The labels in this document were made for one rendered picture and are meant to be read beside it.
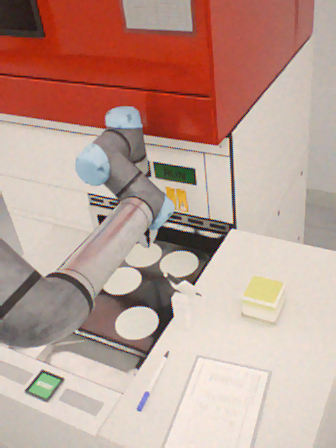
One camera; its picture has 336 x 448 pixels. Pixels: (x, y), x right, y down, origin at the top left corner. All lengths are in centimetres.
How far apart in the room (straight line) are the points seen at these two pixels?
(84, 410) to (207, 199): 60
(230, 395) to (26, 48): 90
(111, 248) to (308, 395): 44
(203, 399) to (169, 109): 61
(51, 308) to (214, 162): 62
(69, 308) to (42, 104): 71
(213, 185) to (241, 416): 57
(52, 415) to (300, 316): 52
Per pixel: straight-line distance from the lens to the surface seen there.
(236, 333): 111
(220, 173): 129
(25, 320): 80
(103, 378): 119
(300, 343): 110
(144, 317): 125
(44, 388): 110
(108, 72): 125
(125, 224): 99
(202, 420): 99
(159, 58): 116
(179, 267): 136
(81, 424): 104
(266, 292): 110
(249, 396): 102
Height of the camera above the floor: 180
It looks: 37 degrees down
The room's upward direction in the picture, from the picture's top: 8 degrees counter-clockwise
